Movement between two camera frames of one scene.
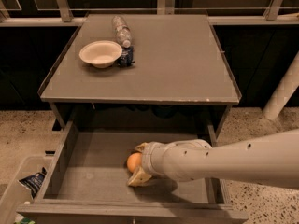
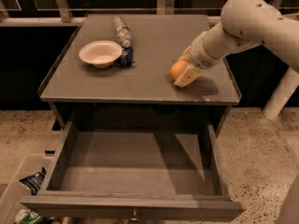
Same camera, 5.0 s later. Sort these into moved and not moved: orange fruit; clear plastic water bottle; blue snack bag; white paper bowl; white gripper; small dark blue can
Moved: orange fruit; white gripper
Not moved: clear plastic water bottle; blue snack bag; small dark blue can; white paper bowl
